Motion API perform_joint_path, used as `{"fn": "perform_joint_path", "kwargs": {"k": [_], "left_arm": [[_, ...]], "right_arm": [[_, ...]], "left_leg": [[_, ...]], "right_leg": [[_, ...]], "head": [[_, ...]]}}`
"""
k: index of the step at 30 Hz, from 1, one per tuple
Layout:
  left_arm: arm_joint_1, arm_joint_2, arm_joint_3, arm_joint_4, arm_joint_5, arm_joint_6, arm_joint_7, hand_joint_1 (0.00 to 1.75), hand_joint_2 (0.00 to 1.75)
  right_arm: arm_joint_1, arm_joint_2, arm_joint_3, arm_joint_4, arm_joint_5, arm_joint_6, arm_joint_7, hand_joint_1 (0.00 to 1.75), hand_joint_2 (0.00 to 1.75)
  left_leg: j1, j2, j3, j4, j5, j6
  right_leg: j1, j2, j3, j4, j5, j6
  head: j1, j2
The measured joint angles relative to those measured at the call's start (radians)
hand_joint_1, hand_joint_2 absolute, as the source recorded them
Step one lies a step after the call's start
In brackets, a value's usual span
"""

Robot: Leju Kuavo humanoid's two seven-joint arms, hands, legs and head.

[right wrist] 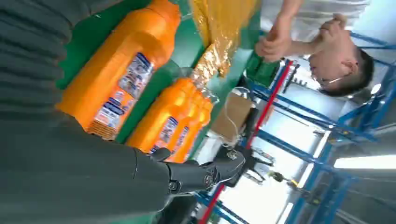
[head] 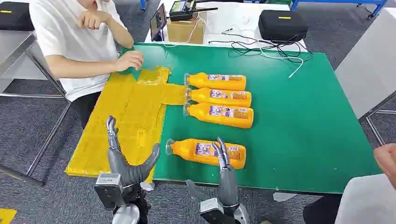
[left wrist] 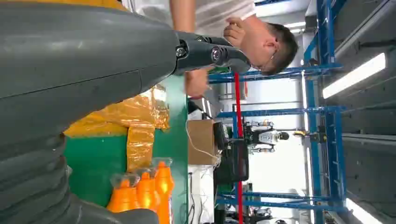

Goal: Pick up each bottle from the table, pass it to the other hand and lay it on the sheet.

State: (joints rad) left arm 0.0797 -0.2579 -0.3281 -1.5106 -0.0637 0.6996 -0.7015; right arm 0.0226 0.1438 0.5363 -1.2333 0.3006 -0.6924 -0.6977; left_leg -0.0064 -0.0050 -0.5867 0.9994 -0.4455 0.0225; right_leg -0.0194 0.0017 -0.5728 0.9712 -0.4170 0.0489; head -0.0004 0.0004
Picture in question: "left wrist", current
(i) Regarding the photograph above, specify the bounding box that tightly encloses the cardboard box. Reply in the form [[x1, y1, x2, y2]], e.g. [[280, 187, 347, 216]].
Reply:
[[187, 119, 219, 166]]

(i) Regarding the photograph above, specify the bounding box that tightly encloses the green table mat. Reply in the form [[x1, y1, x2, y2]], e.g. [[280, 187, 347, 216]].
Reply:
[[63, 76, 189, 224]]

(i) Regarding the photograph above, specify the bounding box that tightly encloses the white cable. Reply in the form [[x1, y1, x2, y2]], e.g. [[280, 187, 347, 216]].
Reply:
[[185, 119, 222, 166]]

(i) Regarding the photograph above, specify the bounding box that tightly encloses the person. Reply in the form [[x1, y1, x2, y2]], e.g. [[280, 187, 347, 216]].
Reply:
[[122, 0, 299, 99]]

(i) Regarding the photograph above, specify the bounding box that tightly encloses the black device with antenna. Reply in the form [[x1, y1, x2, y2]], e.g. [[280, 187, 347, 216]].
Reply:
[[212, 121, 230, 152]]

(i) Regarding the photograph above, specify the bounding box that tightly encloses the yellow sheet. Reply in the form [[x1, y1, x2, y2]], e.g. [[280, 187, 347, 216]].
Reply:
[[18, 0, 170, 173]]

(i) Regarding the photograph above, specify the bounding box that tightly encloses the long ceiling lamp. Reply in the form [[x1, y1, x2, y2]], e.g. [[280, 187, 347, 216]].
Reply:
[[321, 52, 387, 99]]

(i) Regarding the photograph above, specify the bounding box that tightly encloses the blue steel frame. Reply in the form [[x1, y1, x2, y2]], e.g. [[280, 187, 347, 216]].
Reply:
[[209, 0, 348, 224]]

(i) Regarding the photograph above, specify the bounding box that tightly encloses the red pole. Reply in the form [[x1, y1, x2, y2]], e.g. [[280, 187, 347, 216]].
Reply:
[[233, 72, 245, 224]]

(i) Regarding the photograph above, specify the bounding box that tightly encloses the orange drink bottle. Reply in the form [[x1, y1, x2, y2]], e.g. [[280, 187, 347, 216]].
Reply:
[[135, 168, 161, 214], [151, 157, 176, 224], [106, 174, 141, 214]]

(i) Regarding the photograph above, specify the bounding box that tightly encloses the person's right hand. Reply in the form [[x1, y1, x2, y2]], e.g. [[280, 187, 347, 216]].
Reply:
[[223, 17, 249, 49]]

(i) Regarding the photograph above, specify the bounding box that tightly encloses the person's left hand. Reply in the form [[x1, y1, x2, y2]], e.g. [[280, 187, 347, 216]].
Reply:
[[184, 66, 215, 99]]

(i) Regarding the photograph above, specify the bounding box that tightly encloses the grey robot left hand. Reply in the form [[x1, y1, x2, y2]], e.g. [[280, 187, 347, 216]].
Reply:
[[0, 0, 252, 224]]

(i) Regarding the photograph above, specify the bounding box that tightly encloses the black carry case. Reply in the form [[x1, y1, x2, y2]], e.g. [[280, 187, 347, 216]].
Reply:
[[214, 138, 250, 185]]

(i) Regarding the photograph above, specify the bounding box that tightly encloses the background humanoid robot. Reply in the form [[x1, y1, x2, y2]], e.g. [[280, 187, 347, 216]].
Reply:
[[243, 119, 290, 155]]

